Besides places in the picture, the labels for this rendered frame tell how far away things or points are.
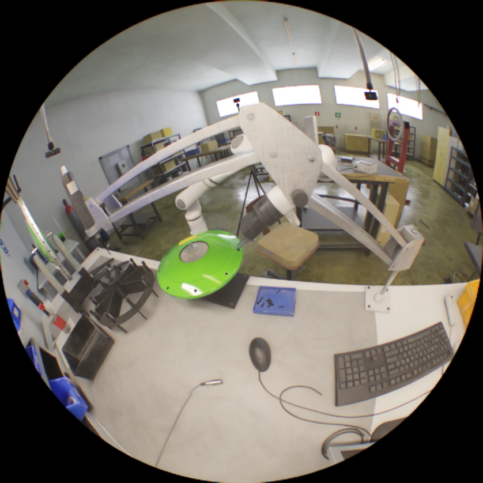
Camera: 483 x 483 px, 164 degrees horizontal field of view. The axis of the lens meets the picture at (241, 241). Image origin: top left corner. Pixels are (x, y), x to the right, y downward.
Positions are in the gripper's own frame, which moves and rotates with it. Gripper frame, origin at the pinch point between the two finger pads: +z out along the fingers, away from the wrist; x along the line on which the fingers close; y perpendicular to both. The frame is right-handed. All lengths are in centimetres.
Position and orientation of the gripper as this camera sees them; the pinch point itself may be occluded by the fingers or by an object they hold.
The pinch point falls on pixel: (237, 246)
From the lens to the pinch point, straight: 52.7
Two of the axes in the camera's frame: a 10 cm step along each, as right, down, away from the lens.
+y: -7.3, -5.4, -4.3
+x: 0.0, 6.2, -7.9
